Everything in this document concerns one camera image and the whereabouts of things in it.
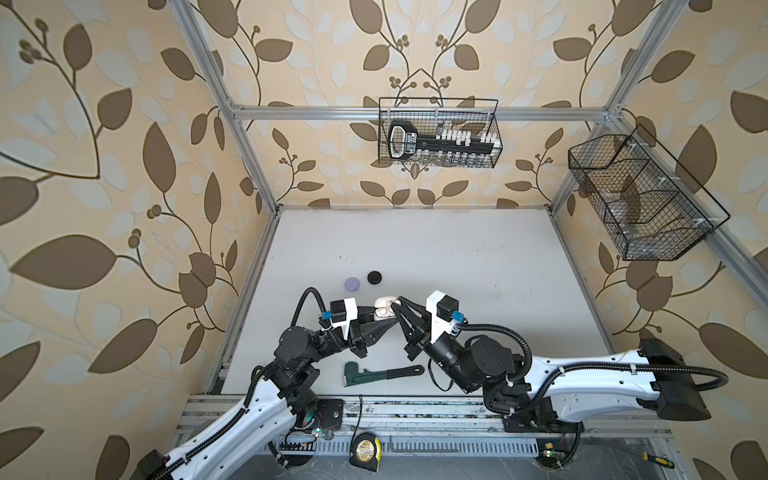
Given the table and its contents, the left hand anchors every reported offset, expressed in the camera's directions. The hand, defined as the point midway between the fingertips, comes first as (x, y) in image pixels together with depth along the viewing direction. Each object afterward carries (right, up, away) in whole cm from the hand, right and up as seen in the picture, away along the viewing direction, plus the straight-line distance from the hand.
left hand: (393, 315), depth 59 cm
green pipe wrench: (-11, -22, +21) cm, 33 cm away
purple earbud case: (-14, 0, +40) cm, 43 cm away
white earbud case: (-2, +2, -1) cm, 3 cm away
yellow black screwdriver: (+61, -36, +9) cm, 71 cm away
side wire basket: (+64, +23, +14) cm, 69 cm away
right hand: (+1, +2, -1) cm, 2 cm away
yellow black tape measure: (-6, -33, +8) cm, 35 cm away
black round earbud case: (-7, +2, +40) cm, 41 cm away
